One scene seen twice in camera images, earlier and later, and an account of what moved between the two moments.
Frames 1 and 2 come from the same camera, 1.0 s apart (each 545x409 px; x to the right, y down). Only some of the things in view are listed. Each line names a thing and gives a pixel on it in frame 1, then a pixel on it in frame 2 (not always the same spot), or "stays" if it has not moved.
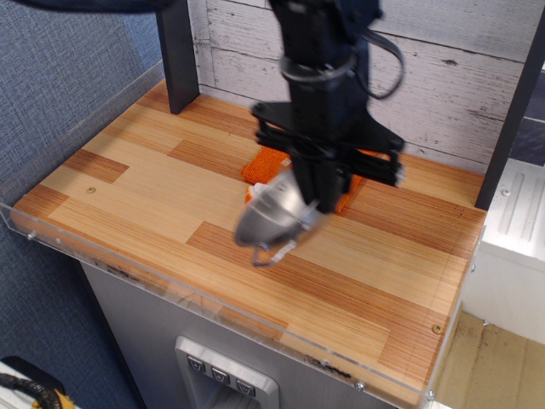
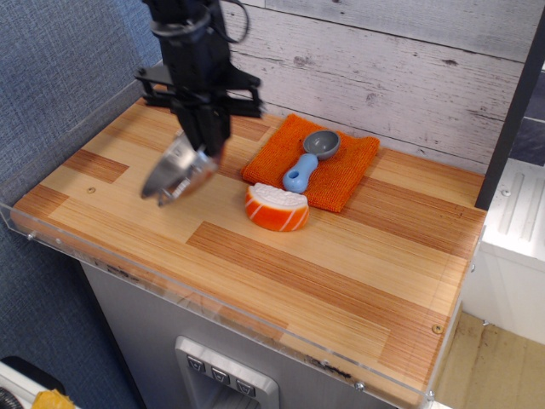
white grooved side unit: [507, 288] stays
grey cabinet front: [145, 319] stays
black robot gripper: [330, 118] → [197, 69]
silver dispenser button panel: [213, 380] stays
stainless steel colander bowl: [277, 214] → [180, 168]
